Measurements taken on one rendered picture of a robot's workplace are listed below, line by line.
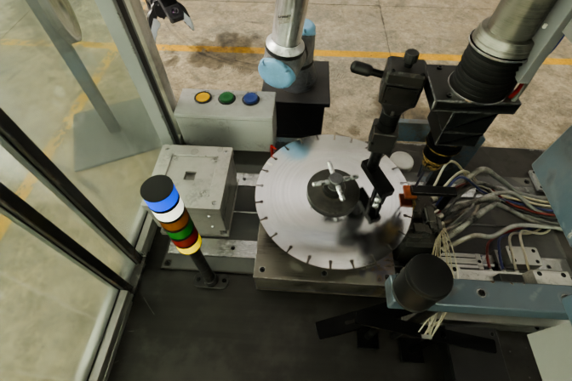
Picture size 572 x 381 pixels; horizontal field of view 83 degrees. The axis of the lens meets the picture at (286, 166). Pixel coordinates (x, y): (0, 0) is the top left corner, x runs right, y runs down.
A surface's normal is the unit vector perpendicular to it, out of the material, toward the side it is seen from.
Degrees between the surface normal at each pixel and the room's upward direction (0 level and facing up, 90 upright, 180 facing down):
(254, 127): 90
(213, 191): 0
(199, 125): 90
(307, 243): 0
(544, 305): 0
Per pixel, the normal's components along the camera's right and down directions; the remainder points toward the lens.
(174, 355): 0.00, -0.59
